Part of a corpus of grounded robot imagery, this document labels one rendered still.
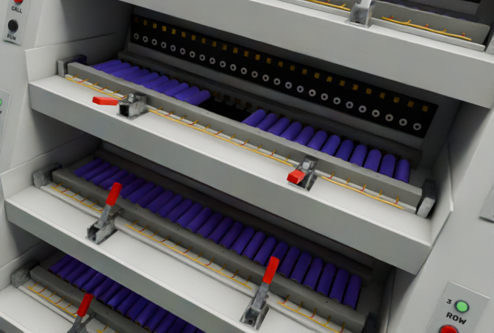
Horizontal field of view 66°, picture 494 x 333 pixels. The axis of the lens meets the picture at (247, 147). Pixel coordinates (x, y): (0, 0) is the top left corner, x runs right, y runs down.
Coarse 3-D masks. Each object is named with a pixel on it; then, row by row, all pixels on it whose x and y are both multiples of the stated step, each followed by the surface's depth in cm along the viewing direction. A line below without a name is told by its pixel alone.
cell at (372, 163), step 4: (372, 152) 54; (376, 152) 54; (380, 152) 54; (368, 156) 53; (372, 156) 53; (376, 156) 53; (380, 156) 54; (368, 160) 52; (372, 160) 51; (376, 160) 52; (368, 164) 50; (372, 164) 50; (376, 164) 51; (368, 168) 50; (372, 168) 49; (376, 168) 50
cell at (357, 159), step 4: (356, 148) 54; (360, 148) 54; (364, 148) 54; (356, 152) 53; (360, 152) 53; (364, 152) 53; (352, 156) 52; (356, 156) 52; (360, 156) 52; (364, 156) 53; (352, 160) 51; (356, 160) 50; (360, 160) 51; (356, 164) 50; (360, 164) 50
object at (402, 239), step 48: (48, 48) 59; (96, 48) 68; (144, 48) 70; (48, 96) 58; (288, 96) 62; (144, 144) 53; (192, 144) 51; (240, 192) 49; (288, 192) 46; (336, 192) 47; (432, 192) 45; (384, 240) 43; (432, 240) 41
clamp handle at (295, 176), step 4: (304, 160) 46; (304, 164) 46; (308, 164) 45; (304, 168) 46; (308, 168) 46; (292, 172) 41; (296, 172) 42; (300, 172) 42; (304, 172) 44; (308, 172) 46; (288, 176) 40; (292, 176) 40; (296, 176) 40; (300, 176) 40; (288, 180) 40; (292, 180) 40; (296, 180) 39; (300, 180) 41
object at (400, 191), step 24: (72, 72) 61; (96, 72) 60; (168, 96) 57; (192, 120) 55; (216, 120) 53; (264, 144) 51; (288, 144) 50; (336, 168) 48; (360, 168) 48; (360, 192) 46; (384, 192) 47; (408, 192) 45
